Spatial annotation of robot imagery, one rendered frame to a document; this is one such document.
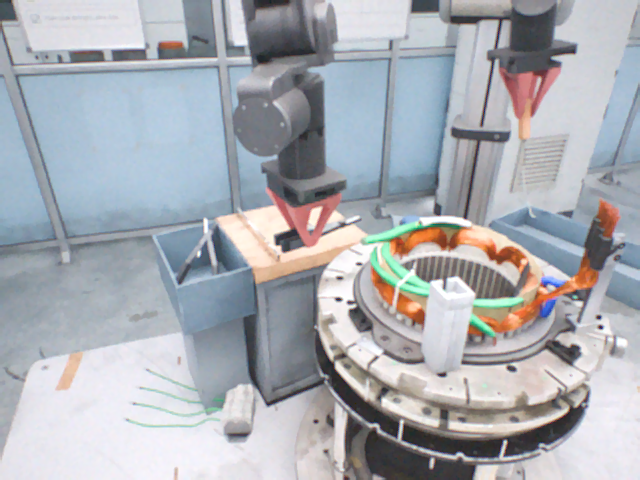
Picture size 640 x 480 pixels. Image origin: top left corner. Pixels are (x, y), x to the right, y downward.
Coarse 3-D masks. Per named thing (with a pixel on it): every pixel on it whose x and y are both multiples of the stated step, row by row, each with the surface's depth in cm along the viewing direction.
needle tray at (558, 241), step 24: (504, 216) 80; (528, 216) 85; (552, 216) 81; (528, 240) 74; (552, 240) 81; (576, 240) 79; (552, 264) 72; (576, 264) 69; (624, 264) 74; (624, 288) 65
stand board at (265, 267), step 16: (272, 208) 83; (320, 208) 83; (224, 224) 77; (240, 224) 77; (256, 224) 77; (272, 224) 77; (352, 224) 77; (240, 240) 72; (256, 240) 72; (272, 240) 72; (320, 240) 72; (336, 240) 72; (352, 240) 72; (256, 256) 68; (272, 256) 68; (288, 256) 68; (304, 256) 68; (320, 256) 69; (336, 256) 71; (256, 272) 65; (272, 272) 66; (288, 272) 68
